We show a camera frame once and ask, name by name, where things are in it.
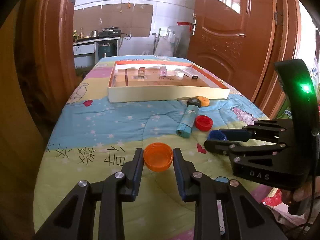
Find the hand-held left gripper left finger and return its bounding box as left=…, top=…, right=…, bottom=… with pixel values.
left=32, top=148, right=145, bottom=240

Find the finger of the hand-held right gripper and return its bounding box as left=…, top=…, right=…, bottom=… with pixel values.
left=219, top=119, right=290, bottom=142
left=204, top=140, right=288, bottom=167

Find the white kitchen counter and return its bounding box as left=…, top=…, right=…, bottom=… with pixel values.
left=73, top=37, right=120, bottom=67

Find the teal printed tube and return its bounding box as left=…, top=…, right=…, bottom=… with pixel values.
left=175, top=106, right=198, bottom=138

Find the wooden door jamb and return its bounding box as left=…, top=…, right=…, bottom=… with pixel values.
left=32, top=0, right=80, bottom=100
left=252, top=0, right=303, bottom=120

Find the person's right hand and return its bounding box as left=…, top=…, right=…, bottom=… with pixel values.
left=281, top=181, right=316, bottom=215

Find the black gas stove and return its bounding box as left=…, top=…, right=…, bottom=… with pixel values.
left=99, top=30, right=122, bottom=37

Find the shallow white cardboard box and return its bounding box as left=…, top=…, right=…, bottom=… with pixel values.
left=107, top=60, right=230, bottom=103

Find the cartoon sheep printed tablecloth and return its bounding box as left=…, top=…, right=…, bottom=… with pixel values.
left=32, top=56, right=295, bottom=240

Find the black round cap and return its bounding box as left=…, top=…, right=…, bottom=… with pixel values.
left=187, top=97, right=202, bottom=108

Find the red bottle cap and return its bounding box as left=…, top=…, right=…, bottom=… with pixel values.
left=195, top=115, right=214, bottom=131

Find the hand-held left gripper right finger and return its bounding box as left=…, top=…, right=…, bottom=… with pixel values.
left=172, top=147, right=288, bottom=240

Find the large white plastic bag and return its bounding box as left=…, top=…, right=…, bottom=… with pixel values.
left=154, top=32, right=177, bottom=57

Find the blue bottle cap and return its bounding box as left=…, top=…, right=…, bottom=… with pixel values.
left=207, top=130, right=228, bottom=141

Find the cardboard wall covering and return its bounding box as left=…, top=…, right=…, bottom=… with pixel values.
left=74, top=4, right=153, bottom=39

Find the potted green plant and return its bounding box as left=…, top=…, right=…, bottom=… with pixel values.
left=74, top=66, right=92, bottom=77

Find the orange bottle cap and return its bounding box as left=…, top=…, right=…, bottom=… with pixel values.
left=143, top=142, right=174, bottom=172

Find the green air fryer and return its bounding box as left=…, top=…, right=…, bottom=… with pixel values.
left=98, top=43, right=114, bottom=59

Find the brown wooden door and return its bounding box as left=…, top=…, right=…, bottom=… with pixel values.
left=186, top=0, right=277, bottom=105

